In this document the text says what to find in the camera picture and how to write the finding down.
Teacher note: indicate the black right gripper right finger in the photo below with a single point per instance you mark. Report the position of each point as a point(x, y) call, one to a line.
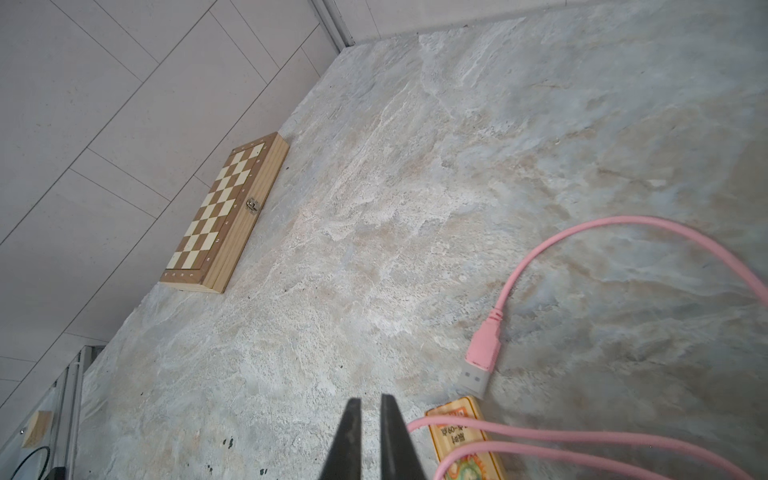
point(399, 459)

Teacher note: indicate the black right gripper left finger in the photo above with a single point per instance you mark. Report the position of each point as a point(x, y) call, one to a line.
point(344, 459)

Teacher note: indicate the wooden folding chess board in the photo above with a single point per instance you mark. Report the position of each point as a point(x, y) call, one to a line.
point(213, 243)

